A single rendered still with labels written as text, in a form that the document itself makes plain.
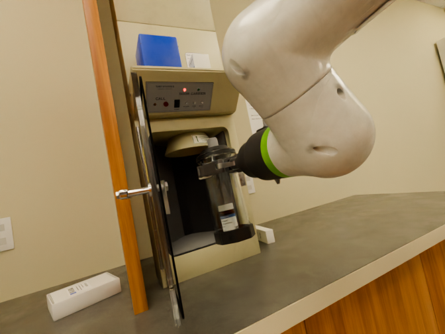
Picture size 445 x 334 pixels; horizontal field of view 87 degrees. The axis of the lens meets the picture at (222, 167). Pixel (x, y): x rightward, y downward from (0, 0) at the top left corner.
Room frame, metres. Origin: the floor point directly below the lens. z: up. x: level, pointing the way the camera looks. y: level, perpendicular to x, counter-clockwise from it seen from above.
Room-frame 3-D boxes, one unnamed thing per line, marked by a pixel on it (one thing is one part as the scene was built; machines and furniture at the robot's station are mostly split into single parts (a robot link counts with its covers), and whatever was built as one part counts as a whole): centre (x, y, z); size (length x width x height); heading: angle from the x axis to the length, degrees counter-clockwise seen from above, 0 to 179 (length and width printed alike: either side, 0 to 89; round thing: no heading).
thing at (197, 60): (0.69, 0.01, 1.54); 0.05 x 0.05 x 0.06; 22
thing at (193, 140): (0.82, 0.10, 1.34); 0.18 x 0.18 x 0.05
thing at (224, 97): (0.67, 0.05, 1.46); 0.32 x 0.12 x 0.10; 116
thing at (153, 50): (0.64, 0.12, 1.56); 0.10 x 0.10 x 0.09; 26
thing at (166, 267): (0.50, 0.16, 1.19); 0.30 x 0.01 x 0.40; 19
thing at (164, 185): (0.40, 0.11, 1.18); 0.02 x 0.02 x 0.06; 19
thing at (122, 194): (0.42, 0.16, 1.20); 0.10 x 0.05 x 0.03; 19
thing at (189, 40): (0.83, 0.13, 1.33); 0.32 x 0.25 x 0.77; 116
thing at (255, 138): (0.41, -0.09, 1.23); 0.09 x 0.06 x 0.12; 116
